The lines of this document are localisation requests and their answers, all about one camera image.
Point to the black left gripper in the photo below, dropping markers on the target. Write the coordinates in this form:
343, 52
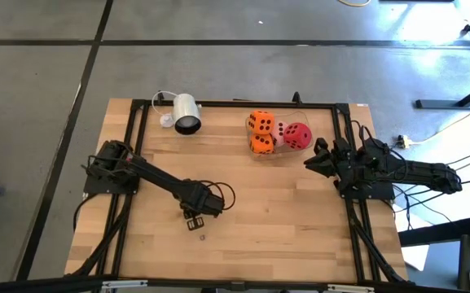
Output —
202, 199

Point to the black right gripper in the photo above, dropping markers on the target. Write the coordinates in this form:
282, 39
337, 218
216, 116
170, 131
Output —
345, 163

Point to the large red foam die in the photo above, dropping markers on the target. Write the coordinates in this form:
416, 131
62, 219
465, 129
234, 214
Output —
297, 136

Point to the large pink foam die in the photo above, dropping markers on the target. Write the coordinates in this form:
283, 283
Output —
279, 136

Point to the large orange foam die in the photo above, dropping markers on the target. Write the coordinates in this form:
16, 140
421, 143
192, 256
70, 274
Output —
262, 143
261, 122

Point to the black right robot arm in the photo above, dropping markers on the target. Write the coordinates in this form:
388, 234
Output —
422, 173

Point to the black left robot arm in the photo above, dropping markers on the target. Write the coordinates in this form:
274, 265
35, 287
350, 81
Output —
153, 175

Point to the clear plastic bin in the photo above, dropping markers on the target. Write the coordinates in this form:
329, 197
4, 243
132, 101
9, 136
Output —
287, 152

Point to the power strip with yellow plug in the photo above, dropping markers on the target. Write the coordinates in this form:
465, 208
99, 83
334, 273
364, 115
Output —
404, 141

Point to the black desk leg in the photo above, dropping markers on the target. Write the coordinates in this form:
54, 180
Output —
442, 103

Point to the black floor beam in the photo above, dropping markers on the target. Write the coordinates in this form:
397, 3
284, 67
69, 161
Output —
438, 234

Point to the silver bracket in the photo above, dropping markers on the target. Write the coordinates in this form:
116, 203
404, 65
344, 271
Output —
350, 288
124, 284

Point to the black aluminium table frame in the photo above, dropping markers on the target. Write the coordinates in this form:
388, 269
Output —
238, 104

